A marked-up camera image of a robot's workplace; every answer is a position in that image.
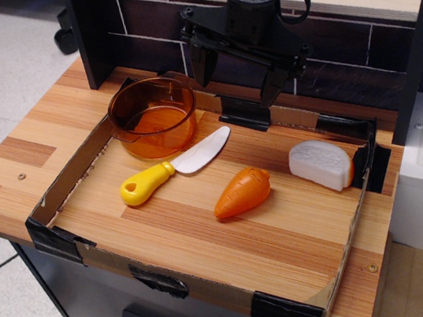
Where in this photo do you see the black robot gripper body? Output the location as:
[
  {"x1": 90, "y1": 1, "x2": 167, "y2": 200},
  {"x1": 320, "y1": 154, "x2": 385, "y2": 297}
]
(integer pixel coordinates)
[{"x1": 180, "y1": 0, "x2": 311, "y2": 71}]

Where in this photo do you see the black shelf post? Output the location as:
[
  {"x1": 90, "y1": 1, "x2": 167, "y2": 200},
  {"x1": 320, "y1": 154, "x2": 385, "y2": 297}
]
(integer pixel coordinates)
[
  {"x1": 65, "y1": 0, "x2": 116, "y2": 90},
  {"x1": 391, "y1": 0, "x2": 423, "y2": 146}
]

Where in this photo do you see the black right shelf post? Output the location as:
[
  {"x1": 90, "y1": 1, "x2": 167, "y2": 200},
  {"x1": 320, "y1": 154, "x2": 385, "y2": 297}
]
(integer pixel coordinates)
[{"x1": 391, "y1": 0, "x2": 423, "y2": 146}]

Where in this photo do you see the white toy cheese wedge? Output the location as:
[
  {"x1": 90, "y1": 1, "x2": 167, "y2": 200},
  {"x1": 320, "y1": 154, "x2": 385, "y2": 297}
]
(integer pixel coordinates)
[{"x1": 288, "y1": 140, "x2": 355, "y2": 192}]

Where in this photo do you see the yellow handled toy knife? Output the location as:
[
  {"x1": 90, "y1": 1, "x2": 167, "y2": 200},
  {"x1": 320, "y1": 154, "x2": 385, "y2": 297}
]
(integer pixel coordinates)
[{"x1": 120, "y1": 126, "x2": 232, "y2": 207}]

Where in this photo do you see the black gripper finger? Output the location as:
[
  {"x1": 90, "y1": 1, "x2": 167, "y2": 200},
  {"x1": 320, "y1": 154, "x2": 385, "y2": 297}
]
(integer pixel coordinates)
[
  {"x1": 189, "y1": 36, "x2": 218, "y2": 87},
  {"x1": 260, "y1": 65, "x2": 293, "y2": 108}
]

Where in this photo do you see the dark brick pattern backsplash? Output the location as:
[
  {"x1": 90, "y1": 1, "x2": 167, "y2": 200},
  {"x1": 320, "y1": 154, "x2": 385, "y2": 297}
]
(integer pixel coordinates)
[{"x1": 97, "y1": 0, "x2": 423, "y2": 153}]

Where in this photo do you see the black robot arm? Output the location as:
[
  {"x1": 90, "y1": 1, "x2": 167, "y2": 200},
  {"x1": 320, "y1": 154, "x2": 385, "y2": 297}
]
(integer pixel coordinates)
[{"x1": 180, "y1": 0, "x2": 312, "y2": 108}]

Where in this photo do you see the orange plastic toy carrot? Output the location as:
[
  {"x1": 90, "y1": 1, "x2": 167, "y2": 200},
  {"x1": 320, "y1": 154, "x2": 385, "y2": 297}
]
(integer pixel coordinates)
[{"x1": 214, "y1": 167, "x2": 271, "y2": 219}]

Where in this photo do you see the transparent orange plastic pot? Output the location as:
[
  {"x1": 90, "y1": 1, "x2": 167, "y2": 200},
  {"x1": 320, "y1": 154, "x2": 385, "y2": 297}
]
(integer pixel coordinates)
[{"x1": 108, "y1": 72, "x2": 197, "y2": 160}]

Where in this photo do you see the black left shelf post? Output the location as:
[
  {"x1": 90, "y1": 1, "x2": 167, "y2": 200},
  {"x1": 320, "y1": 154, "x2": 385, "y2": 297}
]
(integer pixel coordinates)
[{"x1": 65, "y1": 0, "x2": 116, "y2": 90}]

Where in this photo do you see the black office chair caster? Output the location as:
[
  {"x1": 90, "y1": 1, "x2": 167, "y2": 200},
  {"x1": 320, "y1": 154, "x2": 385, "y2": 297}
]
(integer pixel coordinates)
[{"x1": 54, "y1": 9, "x2": 78, "y2": 55}]

